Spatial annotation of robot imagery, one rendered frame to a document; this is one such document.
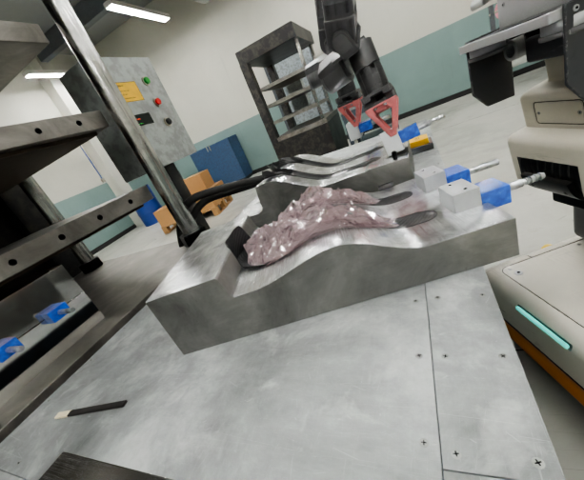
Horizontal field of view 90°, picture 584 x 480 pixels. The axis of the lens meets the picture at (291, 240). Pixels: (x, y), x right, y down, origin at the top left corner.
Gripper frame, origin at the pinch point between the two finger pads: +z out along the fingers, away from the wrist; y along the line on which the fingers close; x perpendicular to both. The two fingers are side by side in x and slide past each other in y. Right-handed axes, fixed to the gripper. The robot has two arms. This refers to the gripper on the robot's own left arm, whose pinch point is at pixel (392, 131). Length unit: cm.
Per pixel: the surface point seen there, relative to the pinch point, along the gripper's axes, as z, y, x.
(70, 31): -63, 6, -65
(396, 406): 21, 54, -4
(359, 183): 7.0, 6.3, -10.1
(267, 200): 1.2, 6.5, -33.9
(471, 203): 12.9, 29.0, 7.8
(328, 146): -16, -381, -118
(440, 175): 9.8, 18.8, 5.6
